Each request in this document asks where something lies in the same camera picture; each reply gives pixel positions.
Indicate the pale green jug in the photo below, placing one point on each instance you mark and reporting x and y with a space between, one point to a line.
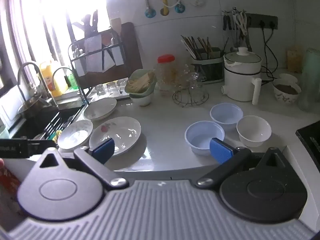
310 80

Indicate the white bowl leaf print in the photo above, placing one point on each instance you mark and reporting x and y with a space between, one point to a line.
286 96

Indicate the bundle of wooden chopsticks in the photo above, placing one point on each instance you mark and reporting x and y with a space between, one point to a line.
197 46

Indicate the tall chrome faucet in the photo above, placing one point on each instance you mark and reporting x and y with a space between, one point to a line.
41 80

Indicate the green bottle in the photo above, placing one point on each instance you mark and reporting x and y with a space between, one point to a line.
72 80

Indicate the white electric pot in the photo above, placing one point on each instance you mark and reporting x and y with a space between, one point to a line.
240 80

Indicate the clear plastic jar red lid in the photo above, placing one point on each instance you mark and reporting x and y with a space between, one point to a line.
166 75

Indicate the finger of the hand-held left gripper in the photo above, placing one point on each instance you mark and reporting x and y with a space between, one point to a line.
41 145

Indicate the bundle of tan sticks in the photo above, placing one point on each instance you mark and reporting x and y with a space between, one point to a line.
141 81

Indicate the white ceramic bowl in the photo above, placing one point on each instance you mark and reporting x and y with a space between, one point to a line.
253 131

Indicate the pale blue plastic bowl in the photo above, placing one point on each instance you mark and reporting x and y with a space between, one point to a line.
202 137
226 116

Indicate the dark wooden cutting board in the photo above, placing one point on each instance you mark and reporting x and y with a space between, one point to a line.
131 47

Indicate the dark wall socket strip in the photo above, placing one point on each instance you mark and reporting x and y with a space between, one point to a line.
265 21

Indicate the black sink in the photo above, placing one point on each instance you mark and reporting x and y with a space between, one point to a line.
37 125

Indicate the white shallow plate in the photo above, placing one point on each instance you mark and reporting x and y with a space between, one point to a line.
100 108

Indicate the bundle of dark utensils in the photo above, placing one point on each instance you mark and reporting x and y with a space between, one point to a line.
52 127

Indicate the steel pot lid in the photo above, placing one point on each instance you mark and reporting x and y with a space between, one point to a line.
32 105

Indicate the white plate blue pattern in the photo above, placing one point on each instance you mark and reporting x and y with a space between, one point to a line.
73 135

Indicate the yellow packet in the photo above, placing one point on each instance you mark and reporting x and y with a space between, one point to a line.
294 60

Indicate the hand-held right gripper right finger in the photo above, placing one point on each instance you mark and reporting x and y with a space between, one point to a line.
220 152

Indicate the green strainer basket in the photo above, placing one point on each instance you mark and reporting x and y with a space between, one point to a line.
132 90

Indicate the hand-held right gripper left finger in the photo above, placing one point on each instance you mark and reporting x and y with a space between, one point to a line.
103 151

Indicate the short chrome faucet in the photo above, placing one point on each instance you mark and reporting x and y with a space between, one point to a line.
56 73

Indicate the orange bottle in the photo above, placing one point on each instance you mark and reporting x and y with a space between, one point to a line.
56 80

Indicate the black stove top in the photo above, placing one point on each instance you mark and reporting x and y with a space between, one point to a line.
311 137

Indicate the white plate red flower print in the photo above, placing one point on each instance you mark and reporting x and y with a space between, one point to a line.
122 132

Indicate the black hanging tool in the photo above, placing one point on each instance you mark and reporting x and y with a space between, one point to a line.
226 21

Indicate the small white bowl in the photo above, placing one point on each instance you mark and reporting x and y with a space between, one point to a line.
288 77

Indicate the green utensil holder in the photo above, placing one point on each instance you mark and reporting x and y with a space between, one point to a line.
212 70

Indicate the light wooden board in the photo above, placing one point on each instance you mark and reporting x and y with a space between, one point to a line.
115 25

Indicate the clear drinking glass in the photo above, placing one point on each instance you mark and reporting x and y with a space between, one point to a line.
111 87
121 86
100 88

